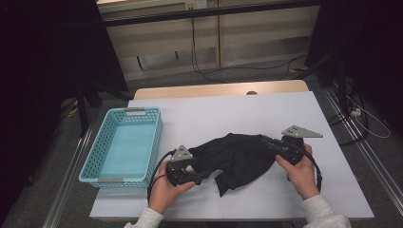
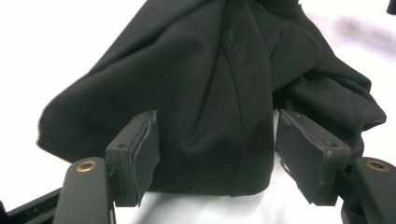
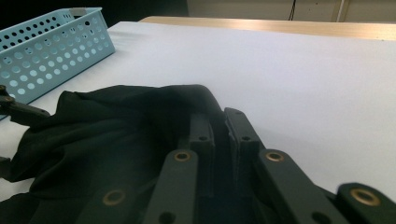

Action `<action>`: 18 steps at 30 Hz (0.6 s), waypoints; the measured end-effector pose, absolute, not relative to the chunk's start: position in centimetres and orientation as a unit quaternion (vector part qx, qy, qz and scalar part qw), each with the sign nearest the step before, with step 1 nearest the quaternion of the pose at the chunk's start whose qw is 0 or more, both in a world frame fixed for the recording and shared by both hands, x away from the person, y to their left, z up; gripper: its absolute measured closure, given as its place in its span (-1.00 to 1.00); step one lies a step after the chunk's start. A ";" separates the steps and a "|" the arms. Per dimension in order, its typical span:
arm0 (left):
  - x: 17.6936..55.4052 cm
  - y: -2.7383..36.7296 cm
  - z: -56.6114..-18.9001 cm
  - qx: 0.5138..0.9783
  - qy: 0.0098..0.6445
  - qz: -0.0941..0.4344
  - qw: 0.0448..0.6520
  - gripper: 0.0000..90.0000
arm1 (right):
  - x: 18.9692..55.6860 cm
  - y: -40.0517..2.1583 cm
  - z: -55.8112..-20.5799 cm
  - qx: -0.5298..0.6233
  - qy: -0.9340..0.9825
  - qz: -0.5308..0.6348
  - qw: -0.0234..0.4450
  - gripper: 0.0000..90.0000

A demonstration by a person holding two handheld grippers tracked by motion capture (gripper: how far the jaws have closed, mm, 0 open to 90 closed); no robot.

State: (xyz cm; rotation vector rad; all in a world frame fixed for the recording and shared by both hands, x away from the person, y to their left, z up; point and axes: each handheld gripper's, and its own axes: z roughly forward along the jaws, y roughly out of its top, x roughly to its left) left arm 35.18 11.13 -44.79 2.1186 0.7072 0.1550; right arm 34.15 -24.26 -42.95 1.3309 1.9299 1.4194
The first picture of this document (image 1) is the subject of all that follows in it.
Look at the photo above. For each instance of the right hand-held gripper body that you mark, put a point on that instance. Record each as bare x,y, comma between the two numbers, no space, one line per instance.
291,152

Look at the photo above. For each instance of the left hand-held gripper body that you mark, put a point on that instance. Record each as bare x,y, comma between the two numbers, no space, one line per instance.
180,172

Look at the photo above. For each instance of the black pants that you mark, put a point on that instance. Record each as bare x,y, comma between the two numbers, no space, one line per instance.
237,158

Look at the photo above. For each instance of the light blue perforated plastic basket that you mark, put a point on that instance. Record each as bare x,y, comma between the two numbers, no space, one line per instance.
126,152

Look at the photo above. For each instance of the person's left hand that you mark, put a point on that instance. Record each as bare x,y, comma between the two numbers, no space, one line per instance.
164,193

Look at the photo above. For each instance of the person's right hand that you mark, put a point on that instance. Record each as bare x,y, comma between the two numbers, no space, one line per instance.
302,177

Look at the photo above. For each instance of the dark round table grommet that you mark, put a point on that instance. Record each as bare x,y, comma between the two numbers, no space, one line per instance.
252,93

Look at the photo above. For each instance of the white power strip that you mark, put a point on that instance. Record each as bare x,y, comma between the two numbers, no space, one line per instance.
355,112

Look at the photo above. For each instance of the black metal stand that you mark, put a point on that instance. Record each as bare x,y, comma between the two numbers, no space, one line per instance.
83,114
341,85

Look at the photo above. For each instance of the long wooden desk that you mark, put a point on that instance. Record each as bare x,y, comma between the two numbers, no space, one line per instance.
253,38

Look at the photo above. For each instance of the black curtain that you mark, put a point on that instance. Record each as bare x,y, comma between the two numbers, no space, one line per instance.
374,47
38,63

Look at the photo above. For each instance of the aluminium floor rail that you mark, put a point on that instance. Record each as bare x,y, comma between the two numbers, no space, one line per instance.
63,186
364,148

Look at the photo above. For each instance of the white wall socket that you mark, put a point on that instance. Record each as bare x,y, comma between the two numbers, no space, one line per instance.
196,4

